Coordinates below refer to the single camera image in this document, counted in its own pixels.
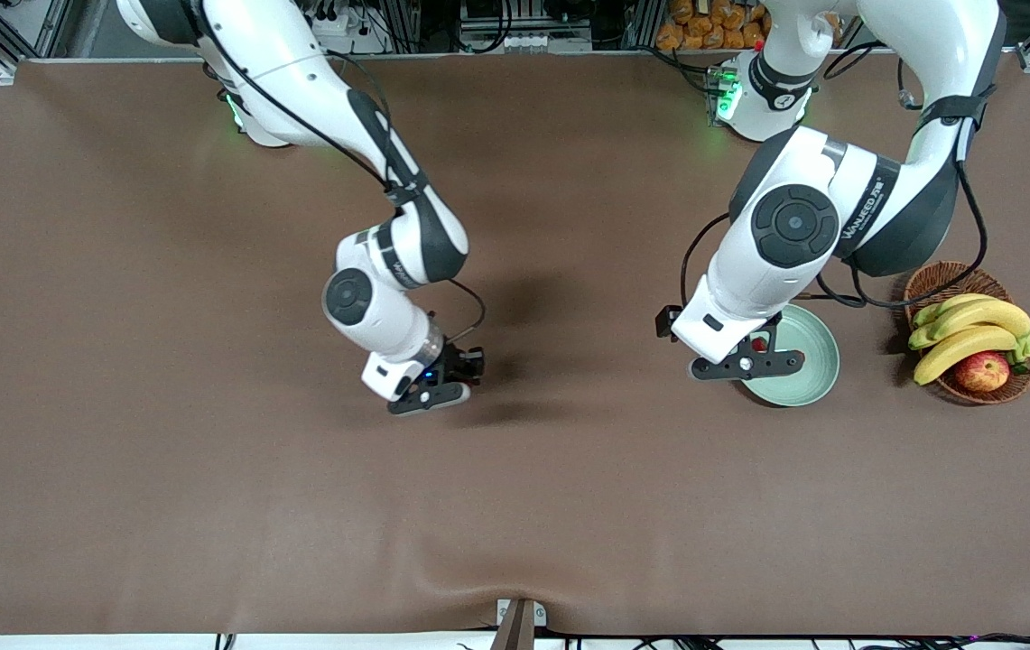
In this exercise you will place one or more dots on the pale green round plate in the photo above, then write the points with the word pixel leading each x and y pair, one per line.
pixel 812 361

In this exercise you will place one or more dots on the brown wicker basket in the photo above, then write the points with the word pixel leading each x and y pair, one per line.
pixel 952 282

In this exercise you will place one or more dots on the long white socket strip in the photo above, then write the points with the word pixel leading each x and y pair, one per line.
pixel 546 41

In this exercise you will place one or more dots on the white power strip with plugs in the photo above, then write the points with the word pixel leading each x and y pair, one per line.
pixel 352 27

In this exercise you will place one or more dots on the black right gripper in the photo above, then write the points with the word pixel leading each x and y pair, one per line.
pixel 458 360

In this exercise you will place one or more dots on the yellow banana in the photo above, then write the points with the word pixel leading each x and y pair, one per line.
pixel 952 305
pixel 966 348
pixel 988 316

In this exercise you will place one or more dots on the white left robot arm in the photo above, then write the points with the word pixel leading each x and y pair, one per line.
pixel 794 226

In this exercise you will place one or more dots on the aluminium frame post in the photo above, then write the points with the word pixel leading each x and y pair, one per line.
pixel 402 23
pixel 645 23

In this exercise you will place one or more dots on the pack of brown bread rolls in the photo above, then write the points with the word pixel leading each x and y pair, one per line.
pixel 704 27

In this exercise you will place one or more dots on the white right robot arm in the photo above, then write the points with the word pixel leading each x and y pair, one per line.
pixel 280 63

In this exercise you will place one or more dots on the red apple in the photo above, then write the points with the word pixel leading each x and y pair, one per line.
pixel 982 372

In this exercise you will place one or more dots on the brown table cover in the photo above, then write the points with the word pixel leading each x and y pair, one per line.
pixel 514 496

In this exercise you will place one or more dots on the table edge camera post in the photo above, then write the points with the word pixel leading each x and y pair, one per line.
pixel 514 632

